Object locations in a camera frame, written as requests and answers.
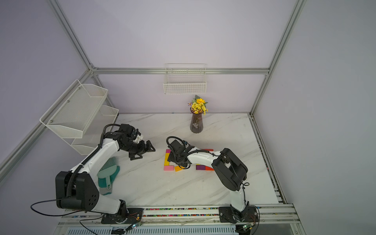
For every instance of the white wire wall basket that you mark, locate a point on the white wire wall basket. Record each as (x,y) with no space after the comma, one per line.
(185,79)

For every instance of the white mesh shelf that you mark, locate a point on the white mesh shelf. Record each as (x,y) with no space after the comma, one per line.
(91,138)
(71,115)

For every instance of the orange-red block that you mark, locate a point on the orange-red block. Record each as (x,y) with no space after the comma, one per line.
(208,168)

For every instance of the lower white mesh shelf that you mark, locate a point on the lower white mesh shelf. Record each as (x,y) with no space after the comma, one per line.
(91,138)

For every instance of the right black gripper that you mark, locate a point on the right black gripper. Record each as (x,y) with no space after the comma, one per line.
(172,157)

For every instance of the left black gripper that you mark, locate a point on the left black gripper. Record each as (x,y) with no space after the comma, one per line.
(142,150)

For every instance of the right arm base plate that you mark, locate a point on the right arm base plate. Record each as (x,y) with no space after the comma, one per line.
(231,215)

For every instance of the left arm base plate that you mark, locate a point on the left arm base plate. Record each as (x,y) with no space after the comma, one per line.
(134,215)

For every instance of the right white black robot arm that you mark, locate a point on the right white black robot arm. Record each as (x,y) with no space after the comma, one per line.
(230,170)

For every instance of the dark glass vase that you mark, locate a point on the dark glass vase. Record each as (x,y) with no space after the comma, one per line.
(196,125)

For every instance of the upper white mesh shelf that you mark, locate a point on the upper white mesh shelf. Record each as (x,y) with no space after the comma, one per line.
(71,115)

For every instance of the pink block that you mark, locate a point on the pink block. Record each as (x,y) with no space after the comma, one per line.
(169,168)

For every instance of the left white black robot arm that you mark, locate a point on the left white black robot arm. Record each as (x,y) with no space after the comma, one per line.
(76,189)

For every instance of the orange block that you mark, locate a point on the orange block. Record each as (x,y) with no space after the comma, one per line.
(177,168)

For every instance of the yellow block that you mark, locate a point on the yellow block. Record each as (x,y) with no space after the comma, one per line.
(166,162)

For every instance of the yellow flower bouquet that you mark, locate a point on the yellow flower bouquet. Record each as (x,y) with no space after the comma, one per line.
(198,105)

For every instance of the green dustpan brush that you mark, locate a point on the green dustpan brush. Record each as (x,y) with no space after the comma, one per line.
(106,176)

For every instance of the aluminium front rail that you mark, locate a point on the aluminium front rail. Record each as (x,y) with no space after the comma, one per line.
(190,215)

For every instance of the dark purple block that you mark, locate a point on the dark purple block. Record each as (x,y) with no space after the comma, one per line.
(201,167)

